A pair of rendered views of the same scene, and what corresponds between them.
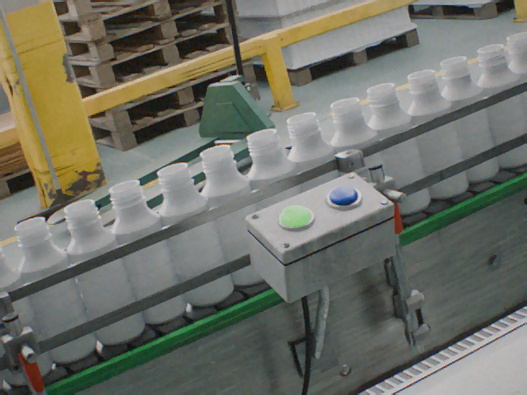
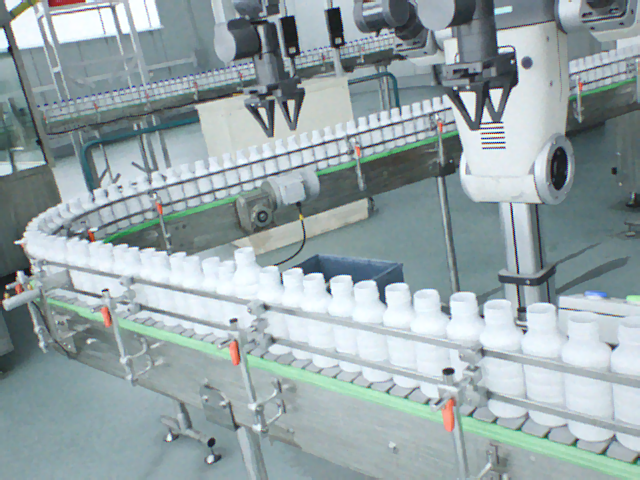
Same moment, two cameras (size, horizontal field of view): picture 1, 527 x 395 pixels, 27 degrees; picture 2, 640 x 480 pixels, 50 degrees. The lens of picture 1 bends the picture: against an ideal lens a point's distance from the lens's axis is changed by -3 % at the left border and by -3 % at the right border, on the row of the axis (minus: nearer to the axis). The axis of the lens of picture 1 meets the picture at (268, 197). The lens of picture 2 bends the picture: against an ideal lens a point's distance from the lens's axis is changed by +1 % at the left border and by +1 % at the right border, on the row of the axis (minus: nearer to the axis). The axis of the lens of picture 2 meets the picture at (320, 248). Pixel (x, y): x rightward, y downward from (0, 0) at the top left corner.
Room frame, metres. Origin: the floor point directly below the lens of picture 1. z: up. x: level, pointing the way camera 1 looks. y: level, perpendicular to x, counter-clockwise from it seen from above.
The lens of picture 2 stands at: (1.82, 0.66, 1.56)
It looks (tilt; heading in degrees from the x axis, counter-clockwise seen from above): 17 degrees down; 249
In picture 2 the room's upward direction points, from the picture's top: 11 degrees counter-clockwise
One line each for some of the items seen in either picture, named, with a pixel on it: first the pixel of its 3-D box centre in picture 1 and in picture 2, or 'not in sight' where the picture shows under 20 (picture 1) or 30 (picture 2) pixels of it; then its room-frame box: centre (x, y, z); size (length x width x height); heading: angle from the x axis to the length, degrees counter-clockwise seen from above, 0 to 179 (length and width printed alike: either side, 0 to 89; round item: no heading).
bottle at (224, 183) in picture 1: (233, 216); (588, 375); (1.26, 0.05, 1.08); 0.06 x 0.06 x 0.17
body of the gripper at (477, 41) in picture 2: not in sight; (477, 45); (1.19, -0.20, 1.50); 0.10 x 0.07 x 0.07; 22
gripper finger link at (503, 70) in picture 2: not in sight; (488, 92); (1.17, -0.21, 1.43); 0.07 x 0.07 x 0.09; 22
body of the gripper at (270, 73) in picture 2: not in sight; (270, 72); (1.37, -0.61, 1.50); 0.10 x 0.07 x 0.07; 24
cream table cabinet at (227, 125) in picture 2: not in sight; (285, 162); (-0.05, -4.68, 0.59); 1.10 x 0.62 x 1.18; 5
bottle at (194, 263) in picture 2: not in sight; (199, 295); (1.58, -0.72, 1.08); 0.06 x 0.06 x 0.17
